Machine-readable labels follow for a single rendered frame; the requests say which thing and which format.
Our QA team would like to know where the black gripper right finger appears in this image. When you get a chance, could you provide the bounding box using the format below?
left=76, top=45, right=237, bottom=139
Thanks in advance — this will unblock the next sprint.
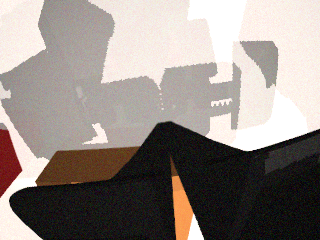
left=164, top=121, right=320, bottom=240

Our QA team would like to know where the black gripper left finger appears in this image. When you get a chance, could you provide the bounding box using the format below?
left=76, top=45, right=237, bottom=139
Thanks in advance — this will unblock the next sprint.
left=8, top=123, right=176, bottom=240

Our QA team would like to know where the red cube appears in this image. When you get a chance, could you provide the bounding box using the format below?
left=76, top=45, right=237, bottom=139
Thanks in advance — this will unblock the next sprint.
left=0, top=129, right=23, bottom=197

